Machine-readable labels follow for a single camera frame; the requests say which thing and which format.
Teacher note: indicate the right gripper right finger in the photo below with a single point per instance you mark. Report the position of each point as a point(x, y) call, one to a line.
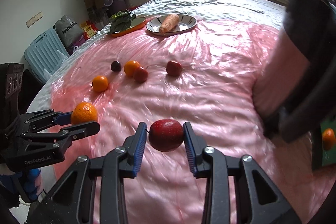
point(258, 199)

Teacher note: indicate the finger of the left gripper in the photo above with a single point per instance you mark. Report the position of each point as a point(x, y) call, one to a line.
point(44, 119)
point(64, 138)

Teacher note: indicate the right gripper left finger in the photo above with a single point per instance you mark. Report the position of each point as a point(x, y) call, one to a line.
point(72, 198)

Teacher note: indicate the smooth orange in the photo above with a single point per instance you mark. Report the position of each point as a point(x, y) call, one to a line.
point(130, 67)
point(100, 84)

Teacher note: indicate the large textured mandarin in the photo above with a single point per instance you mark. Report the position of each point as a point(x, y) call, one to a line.
point(328, 139)

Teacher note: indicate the smooth orange back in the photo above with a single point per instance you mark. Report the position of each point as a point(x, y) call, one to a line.
point(130, 67)

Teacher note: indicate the red apple front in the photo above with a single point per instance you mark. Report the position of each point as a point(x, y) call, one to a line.
point(166, 135)

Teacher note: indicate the red apple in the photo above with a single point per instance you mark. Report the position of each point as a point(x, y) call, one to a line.
point(140, 75)
point(166, 135)
point(174, 68)

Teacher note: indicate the red apple back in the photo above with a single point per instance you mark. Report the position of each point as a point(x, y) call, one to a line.
point(174, 68)

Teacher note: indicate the left gloved hand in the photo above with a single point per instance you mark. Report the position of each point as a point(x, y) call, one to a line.
point(30, 181)

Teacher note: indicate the light blue suitcase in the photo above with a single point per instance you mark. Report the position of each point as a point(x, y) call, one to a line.
point(45, 55)

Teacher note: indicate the green tray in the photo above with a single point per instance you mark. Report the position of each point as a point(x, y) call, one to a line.
point(320, 157)

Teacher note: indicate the dark plum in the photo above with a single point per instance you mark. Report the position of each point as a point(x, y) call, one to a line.
point(115, 66)

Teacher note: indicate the grey printed bag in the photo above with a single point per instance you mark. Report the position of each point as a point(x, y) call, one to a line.
point(68, 30)

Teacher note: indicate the red apple beside orange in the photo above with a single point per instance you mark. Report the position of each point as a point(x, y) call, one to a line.
point(140, 75)

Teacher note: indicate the yellow red box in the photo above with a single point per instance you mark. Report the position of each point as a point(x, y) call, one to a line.
point(89, 29)

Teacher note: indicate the pink plastic sheet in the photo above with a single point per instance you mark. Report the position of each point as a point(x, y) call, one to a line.
point(220, 61)

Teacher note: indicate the green leafy vegetable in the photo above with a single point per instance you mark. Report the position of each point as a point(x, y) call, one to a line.
point(121, 21)

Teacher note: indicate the carrot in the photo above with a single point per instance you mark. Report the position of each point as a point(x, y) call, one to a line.
point(170, 22)

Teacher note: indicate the striped white plate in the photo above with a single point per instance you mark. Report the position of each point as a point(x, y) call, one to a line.
point(185, 24)

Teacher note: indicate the white bed cover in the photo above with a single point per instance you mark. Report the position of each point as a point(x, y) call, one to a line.
point(256, 11)

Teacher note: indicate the wall socket strip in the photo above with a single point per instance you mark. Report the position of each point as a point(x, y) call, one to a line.
point(34, 19)

